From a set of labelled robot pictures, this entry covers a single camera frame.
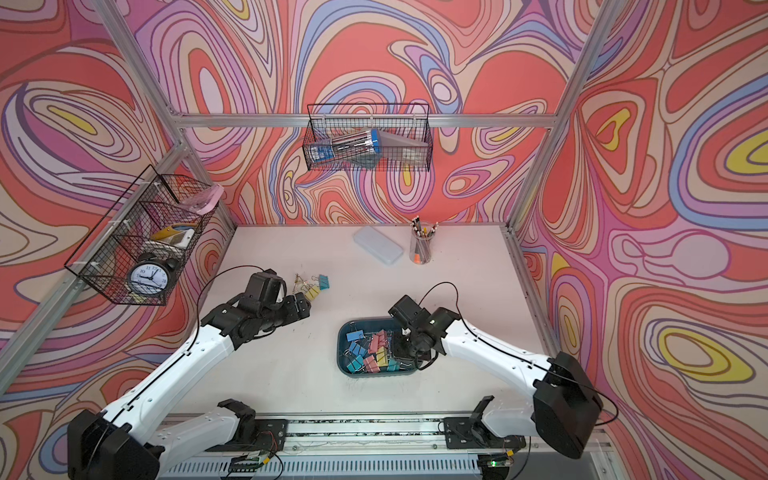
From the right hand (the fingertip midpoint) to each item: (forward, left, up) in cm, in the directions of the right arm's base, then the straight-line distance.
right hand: (399, 363), depth 78 cm
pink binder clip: (+7, +7, -4) cm, 11 cm away
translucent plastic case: (+47, +5, -4) cm, 47 cm away
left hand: (+13, +26, +8) cm, 30 cm away
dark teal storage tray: (+13, +8, -5) cm, 16 cm away
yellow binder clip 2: (+3, +5, -5) cm, 8 cm away
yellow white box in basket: (+25, +55, +26) cm, 66 cm away
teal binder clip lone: (+2, +12, -5) cm, 13 cm away
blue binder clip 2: (+6, +12, -5) cm, 14 cm away
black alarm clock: (+13, +57, +25) cm, 63 cm away
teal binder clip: (+30, +25, -5) cm, 39 cm away
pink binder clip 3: (+9, +5, -5) cm, 12 cm away
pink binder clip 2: (+1, +8, -4) cm, 9 cm away
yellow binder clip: (+27, +28, -4) cm, 39 cm away
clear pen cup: (+39, -10, +4) cm, 40 cm away
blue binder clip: (+10, +13, -4) cm, 16 cm away
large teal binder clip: (+1, +2, -5) cm, 5 cm away
